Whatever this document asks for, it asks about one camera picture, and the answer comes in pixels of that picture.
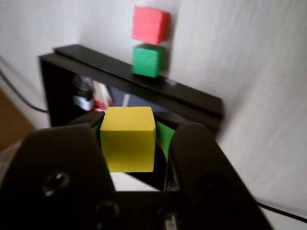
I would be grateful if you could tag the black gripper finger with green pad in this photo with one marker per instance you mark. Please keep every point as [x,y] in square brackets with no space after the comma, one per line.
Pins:
[60,167]
[211,172]

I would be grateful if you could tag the yellow wooden cube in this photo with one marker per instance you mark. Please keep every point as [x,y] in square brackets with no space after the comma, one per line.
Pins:
[128,143]

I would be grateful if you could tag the green wooden cube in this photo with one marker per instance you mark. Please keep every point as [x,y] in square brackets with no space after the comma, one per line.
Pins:
[146,61]

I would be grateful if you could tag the red wooden cube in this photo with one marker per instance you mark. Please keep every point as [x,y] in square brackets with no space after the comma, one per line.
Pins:
[148,25]

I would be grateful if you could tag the large brown cardboard box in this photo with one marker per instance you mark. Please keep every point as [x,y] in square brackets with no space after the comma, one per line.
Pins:
[9,119]

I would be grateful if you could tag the black box tray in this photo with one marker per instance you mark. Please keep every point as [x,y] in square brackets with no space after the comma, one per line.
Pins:
[57,91]

